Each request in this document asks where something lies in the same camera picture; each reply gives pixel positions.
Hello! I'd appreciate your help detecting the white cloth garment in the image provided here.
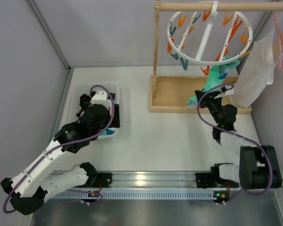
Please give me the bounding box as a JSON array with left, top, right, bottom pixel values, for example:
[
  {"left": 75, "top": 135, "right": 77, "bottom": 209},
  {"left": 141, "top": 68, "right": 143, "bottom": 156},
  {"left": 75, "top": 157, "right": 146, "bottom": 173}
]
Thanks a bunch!
[{"left": 229, "top": 29, "right": 275, "bottom": 108}]

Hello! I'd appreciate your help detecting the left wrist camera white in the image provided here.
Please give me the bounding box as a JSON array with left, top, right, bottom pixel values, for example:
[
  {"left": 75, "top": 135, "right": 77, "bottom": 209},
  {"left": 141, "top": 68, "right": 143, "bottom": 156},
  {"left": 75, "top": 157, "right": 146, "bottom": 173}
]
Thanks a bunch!
[{"left": 90, "top": 90, "right": 110, "bottom": 109}]

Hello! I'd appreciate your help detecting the grey slotted cable duct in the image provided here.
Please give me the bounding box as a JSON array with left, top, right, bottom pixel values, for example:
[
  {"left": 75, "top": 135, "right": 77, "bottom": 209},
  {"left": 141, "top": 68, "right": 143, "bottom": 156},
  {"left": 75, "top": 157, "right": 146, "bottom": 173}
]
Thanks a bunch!
[{"left": 54, "top": 190, "right": 232, "bottom": 201}]

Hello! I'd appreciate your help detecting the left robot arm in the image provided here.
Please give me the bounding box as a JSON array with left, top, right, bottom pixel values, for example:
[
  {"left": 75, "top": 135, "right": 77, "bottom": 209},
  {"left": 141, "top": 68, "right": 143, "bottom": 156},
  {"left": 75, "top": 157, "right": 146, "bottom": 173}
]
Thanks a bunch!
[{"left": 0, "top": 90, "right": 120, "bottom": 215}]

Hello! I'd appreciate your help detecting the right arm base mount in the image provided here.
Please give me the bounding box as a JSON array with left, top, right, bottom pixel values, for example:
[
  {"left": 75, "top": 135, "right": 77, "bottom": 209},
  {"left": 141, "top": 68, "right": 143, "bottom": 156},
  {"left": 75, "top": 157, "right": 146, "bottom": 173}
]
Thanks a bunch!
[{"left": 195, "top": 173, "right": 215, "bottom": 189}]

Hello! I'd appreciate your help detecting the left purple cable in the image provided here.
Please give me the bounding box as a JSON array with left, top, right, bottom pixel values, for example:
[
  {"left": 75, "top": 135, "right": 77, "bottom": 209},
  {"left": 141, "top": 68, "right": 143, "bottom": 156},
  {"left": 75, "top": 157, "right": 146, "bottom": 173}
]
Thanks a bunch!
[{"left": 2, "top": 84, "right": 116, "bottom": 214}]

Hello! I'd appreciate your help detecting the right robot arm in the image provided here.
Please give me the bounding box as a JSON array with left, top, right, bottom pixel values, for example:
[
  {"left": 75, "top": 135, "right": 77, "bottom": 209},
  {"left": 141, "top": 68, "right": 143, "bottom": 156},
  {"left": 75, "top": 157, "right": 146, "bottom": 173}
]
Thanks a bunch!
[{"left": 195, "top": 90, "right": 283, "bottom": 189}]

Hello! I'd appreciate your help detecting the wooden clothes rack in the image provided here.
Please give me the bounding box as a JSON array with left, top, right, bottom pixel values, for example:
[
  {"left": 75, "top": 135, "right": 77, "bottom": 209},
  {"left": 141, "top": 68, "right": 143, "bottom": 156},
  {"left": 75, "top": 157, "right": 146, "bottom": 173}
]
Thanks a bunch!
[{"left": 150, "top": 0, "right": 283, "bottom": 113}]

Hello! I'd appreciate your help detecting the white round clip hanger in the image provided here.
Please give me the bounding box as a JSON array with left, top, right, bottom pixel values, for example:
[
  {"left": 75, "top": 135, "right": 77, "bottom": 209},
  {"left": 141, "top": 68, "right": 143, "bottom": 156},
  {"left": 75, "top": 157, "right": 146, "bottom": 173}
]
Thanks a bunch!
[{"left": 166, "top": 0, "right": 253, "bottom": 76}]

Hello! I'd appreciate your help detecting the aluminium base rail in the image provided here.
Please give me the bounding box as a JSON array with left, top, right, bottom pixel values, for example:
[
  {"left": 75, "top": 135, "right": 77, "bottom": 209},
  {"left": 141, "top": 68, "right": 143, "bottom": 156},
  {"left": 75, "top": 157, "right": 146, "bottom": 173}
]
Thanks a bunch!
[{"left": 28, "top": 170, "right": 283, "bottom": 189}]

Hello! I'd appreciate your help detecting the teal sock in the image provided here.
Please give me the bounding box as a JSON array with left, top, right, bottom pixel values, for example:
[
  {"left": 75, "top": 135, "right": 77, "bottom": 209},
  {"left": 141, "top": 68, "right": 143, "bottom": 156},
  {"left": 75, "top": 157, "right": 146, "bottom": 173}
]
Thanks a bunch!
[
  {"left": 101, "top": 128, "right": 117, "bottom": 136},
  {"left": 187, "top": 60, "right": 240, "bottom": 109}
]

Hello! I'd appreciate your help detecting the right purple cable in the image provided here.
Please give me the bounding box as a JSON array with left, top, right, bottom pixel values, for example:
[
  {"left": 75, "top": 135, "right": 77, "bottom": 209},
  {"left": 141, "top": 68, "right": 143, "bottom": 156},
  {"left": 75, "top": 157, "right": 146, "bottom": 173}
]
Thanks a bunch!
[{"left": 197, "top": 84, "right": 274, "bottom": 205}]

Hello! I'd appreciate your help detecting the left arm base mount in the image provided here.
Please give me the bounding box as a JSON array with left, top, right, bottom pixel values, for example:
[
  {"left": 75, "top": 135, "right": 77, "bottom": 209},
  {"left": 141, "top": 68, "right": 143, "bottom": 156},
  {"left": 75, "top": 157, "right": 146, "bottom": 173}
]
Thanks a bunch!
[{"left": 93, "top": 173, "right": 113, "bottom": 188}]

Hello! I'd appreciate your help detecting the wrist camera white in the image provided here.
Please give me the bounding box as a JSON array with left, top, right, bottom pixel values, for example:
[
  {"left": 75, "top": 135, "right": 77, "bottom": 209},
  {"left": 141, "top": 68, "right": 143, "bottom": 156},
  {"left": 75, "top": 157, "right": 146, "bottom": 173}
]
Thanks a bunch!
[
  {"left": 214, "top": 85, "right": 234, "bottom": 99},
  {"left": 90, "top": 90, "right": 110, "bottom": 109}
]

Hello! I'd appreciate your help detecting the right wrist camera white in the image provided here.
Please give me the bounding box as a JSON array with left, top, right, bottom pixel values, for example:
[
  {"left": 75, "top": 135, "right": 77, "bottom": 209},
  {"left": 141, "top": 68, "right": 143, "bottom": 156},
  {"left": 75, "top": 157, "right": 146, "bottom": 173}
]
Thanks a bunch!
[{"left": 214, "top": 85, "right": 234, "bottom": 99}]

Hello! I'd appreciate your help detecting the purple cable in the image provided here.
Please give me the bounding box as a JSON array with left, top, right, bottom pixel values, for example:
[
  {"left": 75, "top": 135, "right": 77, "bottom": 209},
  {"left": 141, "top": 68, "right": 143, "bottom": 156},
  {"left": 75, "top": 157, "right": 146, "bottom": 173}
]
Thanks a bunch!
[
  {"left": 197, "top": 84, "right": 274, "bottom": 205},
  {"left": 2, "top": 84, "right": 116, "bottom": 214}
]

